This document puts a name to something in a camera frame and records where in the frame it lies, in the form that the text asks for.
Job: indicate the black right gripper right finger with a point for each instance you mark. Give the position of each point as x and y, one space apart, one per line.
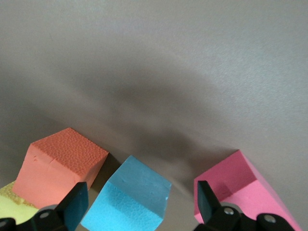
211 211

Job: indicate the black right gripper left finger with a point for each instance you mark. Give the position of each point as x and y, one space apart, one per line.
72 211

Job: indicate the orange foam cube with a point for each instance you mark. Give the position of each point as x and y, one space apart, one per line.
53 173

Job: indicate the light blue foam cube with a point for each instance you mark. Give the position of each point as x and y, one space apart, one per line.
130 197

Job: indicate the red foam cube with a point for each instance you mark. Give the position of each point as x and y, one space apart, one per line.
252 199

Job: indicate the yellow foam cube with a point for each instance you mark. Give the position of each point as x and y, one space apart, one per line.
12 209

